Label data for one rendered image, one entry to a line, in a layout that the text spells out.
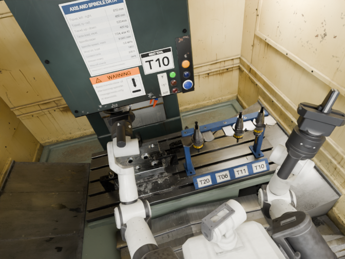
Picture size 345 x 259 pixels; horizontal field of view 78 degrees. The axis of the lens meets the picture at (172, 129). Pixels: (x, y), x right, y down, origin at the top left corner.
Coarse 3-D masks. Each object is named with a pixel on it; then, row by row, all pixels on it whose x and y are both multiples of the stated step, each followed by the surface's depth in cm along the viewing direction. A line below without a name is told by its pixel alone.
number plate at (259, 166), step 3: (258, 162) 123; (261, 162) 123; (264, 162) 123; (252, 165) 123; (255, 165) 123; (258, 165) 123; (261, 165) 123; (264, 165) 123; (255, 168) 123; (258, 168) 123; (261, 168) 123; (264, 168) 123; (255, 171) 123; (258, 171) 123
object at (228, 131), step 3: (225, 126) 111; (228, 126) 111; (231, 126) 110; (222, 129) 110; (225, 129) 109; (228, 129) 109; (231, 129) 109; (225, 132) 108; (228, 132) 108; (231, 132) 108; (234, 132) 107; (225, 135) 107; (228, 135) 107; (231, 135) 106
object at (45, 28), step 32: (32, 0) 51; (64, 0) 52; (128, 0) 55; (160, 0) 56; (32, 32) 55; (64, 32) 57; (160, 32) 62; (64, 64) 62; (64, 96) 69; (96, 96) 71; (160, 96) 76
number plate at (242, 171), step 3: (237, 168) 122; (240, 168) 122; (243, 168) 123; (246, 168) 123; (234, 171) 122; (237, 171) 122; (240, 171) 122; (243, 171) 123; (246, 171) 123; (237, 174) 122; (240, 174) 123; (243, 174) 123; (246, 174) 123
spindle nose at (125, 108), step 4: (132, 104) 96; (116, 108) 91; (120, 108) 92; (124, 108) 93; (128, 108) 95; (104, 112) 95; (108, 112) 93; (112, 112) 92; (116, 112) 93; (120, 112) 93
